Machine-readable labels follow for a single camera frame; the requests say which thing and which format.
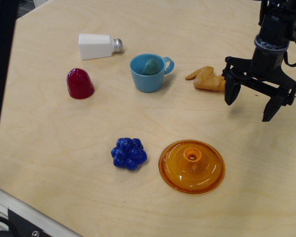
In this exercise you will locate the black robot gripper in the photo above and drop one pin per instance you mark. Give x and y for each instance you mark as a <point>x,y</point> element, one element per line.
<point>262,73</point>

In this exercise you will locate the green toy cucumber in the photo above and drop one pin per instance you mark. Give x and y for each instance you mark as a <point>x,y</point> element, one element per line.
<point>151,67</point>

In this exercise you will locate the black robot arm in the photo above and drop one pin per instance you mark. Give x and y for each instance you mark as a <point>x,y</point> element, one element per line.
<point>277,22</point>

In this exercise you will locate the light blue plastic cup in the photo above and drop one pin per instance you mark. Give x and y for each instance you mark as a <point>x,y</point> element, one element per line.
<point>150,83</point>

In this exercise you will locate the toy fried chicken wing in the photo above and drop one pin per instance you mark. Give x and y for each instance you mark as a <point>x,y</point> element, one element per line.
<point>204,78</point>

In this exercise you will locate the orange transparent pot lid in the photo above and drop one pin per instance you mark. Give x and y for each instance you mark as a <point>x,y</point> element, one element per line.
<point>191,167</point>

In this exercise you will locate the blue toy grape bunch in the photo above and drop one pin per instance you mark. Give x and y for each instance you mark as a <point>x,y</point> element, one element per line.
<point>128,153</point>

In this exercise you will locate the white salt shaker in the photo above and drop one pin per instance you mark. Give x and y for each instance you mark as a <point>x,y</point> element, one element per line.
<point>92,46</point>

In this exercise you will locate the dark red plastic dome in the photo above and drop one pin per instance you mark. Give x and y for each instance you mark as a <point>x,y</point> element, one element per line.
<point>79,84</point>

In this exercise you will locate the black corner bracket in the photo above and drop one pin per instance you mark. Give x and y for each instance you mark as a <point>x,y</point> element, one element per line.
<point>24,227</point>

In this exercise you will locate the aluminium table frame rail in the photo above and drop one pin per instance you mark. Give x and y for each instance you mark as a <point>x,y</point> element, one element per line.
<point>52,227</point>

